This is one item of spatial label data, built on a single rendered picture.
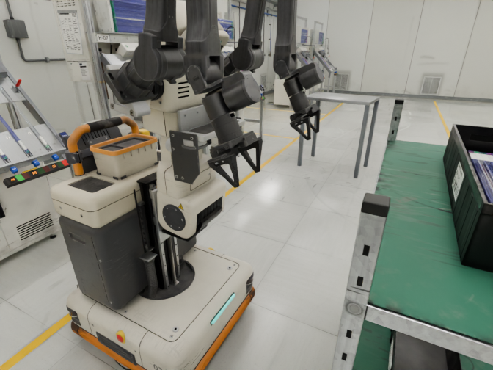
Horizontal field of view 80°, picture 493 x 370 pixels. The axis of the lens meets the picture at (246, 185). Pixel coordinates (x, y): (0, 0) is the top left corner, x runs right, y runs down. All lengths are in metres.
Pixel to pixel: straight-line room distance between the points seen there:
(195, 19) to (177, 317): 1.07
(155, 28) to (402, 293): 0.67
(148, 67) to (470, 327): 0.72
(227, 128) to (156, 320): 0.91
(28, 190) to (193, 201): 1.54
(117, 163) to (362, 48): 9.20
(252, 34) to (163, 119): 0.40
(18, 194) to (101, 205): 1.28
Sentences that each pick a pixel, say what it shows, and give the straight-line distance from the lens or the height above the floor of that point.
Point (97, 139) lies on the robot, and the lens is 1.43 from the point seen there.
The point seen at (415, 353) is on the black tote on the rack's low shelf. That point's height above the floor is 0.36.
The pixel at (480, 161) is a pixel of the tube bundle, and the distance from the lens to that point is 0.99.
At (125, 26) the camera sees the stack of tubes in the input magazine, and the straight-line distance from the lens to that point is 3.00.
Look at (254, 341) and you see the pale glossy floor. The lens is 1.60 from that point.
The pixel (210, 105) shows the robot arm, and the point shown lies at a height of 1.15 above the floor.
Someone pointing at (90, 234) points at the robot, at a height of 0.67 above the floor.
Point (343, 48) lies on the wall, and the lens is 10.05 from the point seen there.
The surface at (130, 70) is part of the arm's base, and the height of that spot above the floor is 1.22.
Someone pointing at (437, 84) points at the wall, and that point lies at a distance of 9.96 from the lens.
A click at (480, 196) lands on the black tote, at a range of 0.57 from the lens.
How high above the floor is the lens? 1.26
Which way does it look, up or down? 25 degrees down
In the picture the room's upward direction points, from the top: straight up
